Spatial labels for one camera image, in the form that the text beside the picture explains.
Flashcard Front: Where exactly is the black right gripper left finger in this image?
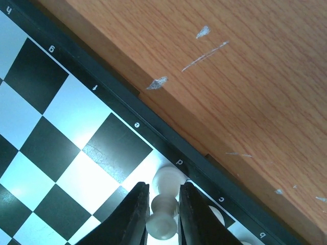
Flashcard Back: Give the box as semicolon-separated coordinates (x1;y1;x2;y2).
77;182;149;245

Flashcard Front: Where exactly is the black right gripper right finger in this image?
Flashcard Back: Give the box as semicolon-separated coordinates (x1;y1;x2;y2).
178;182;241;244

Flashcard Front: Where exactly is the white bishop chess piece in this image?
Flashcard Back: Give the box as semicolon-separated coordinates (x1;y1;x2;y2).
209;206;225;226

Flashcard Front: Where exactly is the white queen chess piece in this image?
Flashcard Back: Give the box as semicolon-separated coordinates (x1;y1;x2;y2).
146;166;186;240

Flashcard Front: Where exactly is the white knight chess piece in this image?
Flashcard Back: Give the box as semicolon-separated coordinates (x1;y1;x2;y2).
241;241;252;245

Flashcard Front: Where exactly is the black and white chessboard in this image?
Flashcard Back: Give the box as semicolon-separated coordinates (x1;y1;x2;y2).
1;1;302;244

